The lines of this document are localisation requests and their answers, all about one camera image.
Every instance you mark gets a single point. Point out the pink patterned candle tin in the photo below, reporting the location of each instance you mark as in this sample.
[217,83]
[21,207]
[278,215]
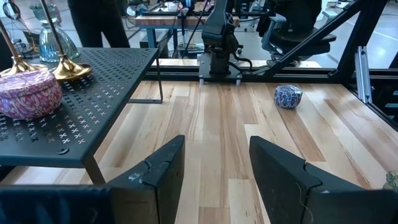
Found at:
[28,96]

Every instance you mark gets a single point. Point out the black grey office chair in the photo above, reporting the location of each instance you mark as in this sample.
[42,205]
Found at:
[298,40]

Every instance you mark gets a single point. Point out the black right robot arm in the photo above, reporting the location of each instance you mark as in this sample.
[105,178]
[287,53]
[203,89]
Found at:
[217,31]

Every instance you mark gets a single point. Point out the person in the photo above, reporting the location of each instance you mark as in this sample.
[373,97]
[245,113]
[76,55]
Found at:
[99,25]

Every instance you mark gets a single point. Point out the green ribbed glass candle holder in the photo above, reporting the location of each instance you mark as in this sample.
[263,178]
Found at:
[392,182]
[46,46]

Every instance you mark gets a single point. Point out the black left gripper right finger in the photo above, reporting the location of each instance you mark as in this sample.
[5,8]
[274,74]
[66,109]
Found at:
[286,193]

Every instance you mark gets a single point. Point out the tall gold candlestick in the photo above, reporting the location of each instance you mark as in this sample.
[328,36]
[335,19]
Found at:
[70,71]
[18,67]

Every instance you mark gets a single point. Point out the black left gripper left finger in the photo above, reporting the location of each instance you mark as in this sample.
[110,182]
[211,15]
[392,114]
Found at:
[149,193]

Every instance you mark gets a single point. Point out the silver aluminium extrusion piece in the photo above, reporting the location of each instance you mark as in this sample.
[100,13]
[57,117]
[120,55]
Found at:
[363,77]

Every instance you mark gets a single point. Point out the black perforated metal shelf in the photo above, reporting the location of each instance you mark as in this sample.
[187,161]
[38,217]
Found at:
[93,102]

